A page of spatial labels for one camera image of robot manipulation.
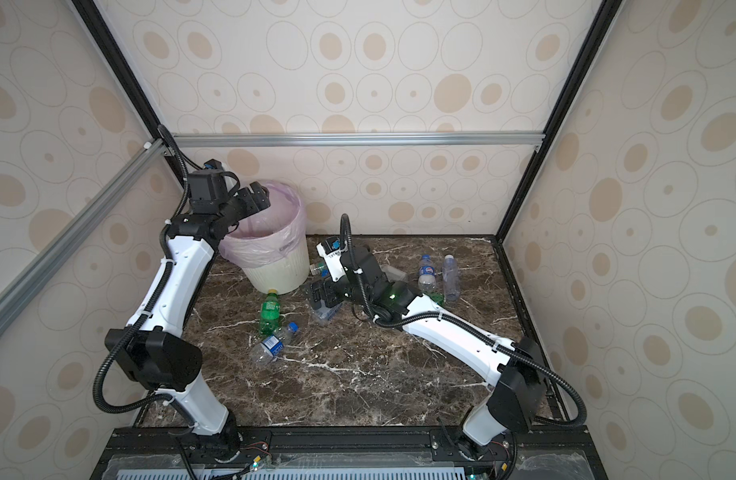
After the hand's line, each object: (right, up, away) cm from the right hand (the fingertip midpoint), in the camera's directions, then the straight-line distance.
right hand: (316, 280), depth 72 cm
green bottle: (-18, -11, +21) cm, 30 cm away
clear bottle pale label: (+40, -1, +30) cm, 50 cm away
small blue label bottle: (-16, -20, +14) cm, 29 cm away
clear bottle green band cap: (-7, +2, +34) cm, 35 cm away
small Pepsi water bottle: (+32, -1, +32) cm, 45 cm away
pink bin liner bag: (-13, +14, +11) cm, 22 cm away
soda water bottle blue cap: (-2, -12, +23) cm, 26 cm away
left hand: (-15, +24, +4) cm, 29 cm away
